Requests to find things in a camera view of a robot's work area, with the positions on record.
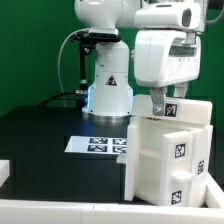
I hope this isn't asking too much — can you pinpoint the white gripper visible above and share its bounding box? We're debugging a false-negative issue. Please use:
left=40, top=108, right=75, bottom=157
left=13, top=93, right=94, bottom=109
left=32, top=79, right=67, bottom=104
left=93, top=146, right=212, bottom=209
left=134, top=30, right=201, bottom=116

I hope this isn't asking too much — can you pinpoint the white cabinet top block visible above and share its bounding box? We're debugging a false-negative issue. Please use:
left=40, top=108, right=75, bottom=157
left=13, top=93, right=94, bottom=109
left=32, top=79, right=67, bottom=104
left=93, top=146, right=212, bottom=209
left=131, top=94, right=212, bottom=125

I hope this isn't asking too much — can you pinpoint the white cabinet box body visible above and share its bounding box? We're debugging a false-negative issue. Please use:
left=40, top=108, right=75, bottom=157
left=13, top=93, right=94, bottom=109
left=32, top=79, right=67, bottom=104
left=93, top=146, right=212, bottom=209
left=117, top=116, right=213, bottom=207

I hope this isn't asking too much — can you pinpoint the white cabinet door panel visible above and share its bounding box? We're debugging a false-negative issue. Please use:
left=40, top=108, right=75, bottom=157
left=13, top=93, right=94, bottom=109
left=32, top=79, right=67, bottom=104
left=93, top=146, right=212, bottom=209
left=159, top=131, right=194, bottom=206

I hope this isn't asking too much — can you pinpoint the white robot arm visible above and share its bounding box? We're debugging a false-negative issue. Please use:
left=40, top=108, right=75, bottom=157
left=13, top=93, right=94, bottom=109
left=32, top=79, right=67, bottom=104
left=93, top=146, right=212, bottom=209
left=74, top=0, right=224, bottom=122

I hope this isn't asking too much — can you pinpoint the white paper with markers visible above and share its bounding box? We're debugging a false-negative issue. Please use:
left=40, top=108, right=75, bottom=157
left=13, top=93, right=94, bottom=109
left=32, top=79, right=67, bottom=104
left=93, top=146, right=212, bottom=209
left=65, top=136, right=127, bottom=155

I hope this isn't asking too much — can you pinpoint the black cable on table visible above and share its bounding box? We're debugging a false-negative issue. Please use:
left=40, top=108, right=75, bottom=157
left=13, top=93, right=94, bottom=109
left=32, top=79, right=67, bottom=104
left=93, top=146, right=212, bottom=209
left=38, top=91, right=89, bottom=108

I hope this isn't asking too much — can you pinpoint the black camera on stand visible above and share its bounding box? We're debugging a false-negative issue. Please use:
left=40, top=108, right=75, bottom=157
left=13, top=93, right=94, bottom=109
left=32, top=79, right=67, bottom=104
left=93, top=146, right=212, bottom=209
left=70, top=28, right=121, bottom=97

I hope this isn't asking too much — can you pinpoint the white right border rail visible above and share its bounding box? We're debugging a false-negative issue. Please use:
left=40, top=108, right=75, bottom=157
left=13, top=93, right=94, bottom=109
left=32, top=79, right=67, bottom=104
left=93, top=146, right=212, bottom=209
left=205, top=174, right=224, bottom=209

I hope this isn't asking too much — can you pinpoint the white border rail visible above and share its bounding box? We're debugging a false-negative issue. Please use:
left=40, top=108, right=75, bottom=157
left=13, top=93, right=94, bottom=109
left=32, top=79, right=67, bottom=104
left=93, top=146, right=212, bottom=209
left=0, top=160, right=10, bottom=187
left=205, top=174, right=224, bottom=209
left=0, top=200, right=224, bottom=224

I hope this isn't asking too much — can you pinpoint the grey camera cable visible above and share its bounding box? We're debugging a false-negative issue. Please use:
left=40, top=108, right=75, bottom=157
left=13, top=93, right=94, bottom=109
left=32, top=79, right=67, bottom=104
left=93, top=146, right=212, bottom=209
left=57, top=28, right=88, bottom=94

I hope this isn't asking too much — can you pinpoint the white left border rail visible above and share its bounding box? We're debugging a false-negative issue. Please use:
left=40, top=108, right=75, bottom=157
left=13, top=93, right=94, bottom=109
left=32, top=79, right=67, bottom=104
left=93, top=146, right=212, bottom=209
left=0, top=160, right=10, bottom=187

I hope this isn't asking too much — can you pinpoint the white front border rail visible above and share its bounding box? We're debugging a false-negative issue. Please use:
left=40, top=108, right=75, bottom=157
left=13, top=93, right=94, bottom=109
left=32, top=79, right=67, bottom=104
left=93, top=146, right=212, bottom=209
left=0, top=200, right=224, bottom=224

